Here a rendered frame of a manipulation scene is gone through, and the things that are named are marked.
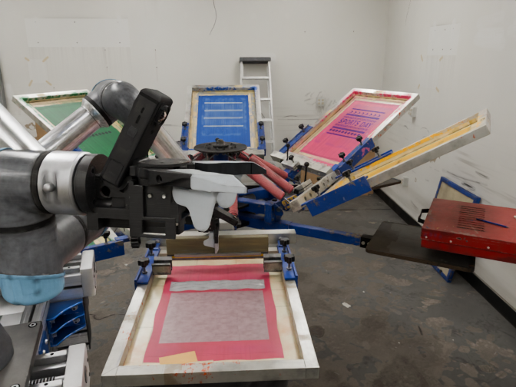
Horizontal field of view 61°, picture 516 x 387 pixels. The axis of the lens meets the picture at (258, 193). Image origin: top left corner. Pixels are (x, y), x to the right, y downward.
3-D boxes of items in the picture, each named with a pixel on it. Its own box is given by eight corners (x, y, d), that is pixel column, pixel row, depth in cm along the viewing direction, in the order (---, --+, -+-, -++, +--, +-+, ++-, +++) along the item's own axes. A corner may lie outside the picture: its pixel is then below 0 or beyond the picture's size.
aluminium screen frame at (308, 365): (319, 378, 121) (319, 367, 120) (102, 388, 118) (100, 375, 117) (285, 254, 196) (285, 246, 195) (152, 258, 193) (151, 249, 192)
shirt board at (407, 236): (474, 250, 220) (477, 235, 217) (471, 286, 185) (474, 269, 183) (239, 210, 277) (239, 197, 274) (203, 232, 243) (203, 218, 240)
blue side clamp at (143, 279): (149, 296, 164) (147, 279, 162) (135, 296, 164) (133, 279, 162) (161, 260, 193) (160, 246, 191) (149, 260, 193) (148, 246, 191)
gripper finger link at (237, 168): (254, 203, 60) (189, 208, 55) (255, 159, 59) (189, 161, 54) (266, 207, 57) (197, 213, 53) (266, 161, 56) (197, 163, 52)
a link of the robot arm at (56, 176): (73, 148, 55) (31, 153, 48) (107, 149, 55) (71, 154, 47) (75, 206, 57) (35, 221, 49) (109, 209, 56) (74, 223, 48)
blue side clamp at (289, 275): (297, 292, 167) (298, 275, 165) (284, 292, 167) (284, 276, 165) (287, 257, 196) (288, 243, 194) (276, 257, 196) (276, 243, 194)
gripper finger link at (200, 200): (246, 237, 43) (188, 220, 49) (248, 176, 42) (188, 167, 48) (223, 243, 40) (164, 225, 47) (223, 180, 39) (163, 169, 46)
